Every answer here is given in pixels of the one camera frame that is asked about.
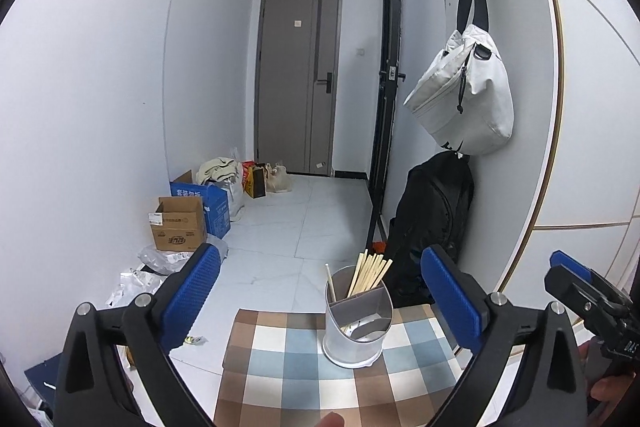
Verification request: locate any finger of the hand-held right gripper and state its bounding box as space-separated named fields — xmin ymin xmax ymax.
xmin=544 ymin=249 xmax=613 ymax=323

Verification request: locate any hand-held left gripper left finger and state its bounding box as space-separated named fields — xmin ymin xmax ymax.
xmin=52 ymin=243 xmax=223 ymax=427

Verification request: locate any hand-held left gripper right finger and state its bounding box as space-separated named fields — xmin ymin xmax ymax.
xmin=420 ymin=244 xmax=586 ymax=427

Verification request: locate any bundle of wooden chopsticks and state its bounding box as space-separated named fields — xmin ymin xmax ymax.
xmin=346 ymin=249 xmax=394 ymax=300

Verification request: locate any white plastic utensil holder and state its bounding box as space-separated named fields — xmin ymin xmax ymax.
xmin=322 ymin=266 xmax=396 ymax=369

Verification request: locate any white shoulder bag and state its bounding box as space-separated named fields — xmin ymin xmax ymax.
xmin=403 ymin=0 xmax=516 ymax=156

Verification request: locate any person's right hand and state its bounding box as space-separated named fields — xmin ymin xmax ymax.
xmin=589 ymin=373 xmax=635 ymax=408

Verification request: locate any grey plastic mailer bag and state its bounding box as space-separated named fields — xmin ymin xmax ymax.
xmin=138 ymin=237 xmax=228 ymax=275

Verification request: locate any brown cardboard box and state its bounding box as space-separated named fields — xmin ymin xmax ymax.
xmin=148 ymin=197 xmax=207 ymax=253

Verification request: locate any blue cardboard box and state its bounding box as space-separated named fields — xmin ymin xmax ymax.
xmin=169 ymin=170 xmax=232 ymax=238

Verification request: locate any black backpack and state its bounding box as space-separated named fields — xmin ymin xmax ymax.
xmin=382 ymin=151 xmax=475 ymax=308

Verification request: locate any white sack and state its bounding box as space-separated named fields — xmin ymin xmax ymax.
xmin=220 ymin=147 xmax=247 ymax=223

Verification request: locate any plaid tablecloth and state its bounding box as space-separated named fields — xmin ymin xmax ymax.
xmin=215 ymin=304 xmax=481 ymax=427

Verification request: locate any red and yellow bag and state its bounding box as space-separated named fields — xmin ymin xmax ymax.
xmin=242 ymin=161 xmax=257 ymax=198

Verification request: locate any black paper bag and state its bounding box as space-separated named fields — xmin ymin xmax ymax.
xmin=251 ymin=163 xmax=268 ymax=199

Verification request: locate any beige tote bag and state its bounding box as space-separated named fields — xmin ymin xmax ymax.
xmin=265 ymin=163 xmax=292 ymax=194

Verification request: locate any navy shoe box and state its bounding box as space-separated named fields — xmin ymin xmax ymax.
xmin=25 ymin=354 xmax=66 ymax=408

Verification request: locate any black open door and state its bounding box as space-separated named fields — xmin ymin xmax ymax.
xmin=365 ymin=0 xmax=407 ymax=248

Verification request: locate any grey door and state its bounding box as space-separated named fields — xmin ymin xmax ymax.
xmin=255 ymin=0 xmax=343 ymax=178

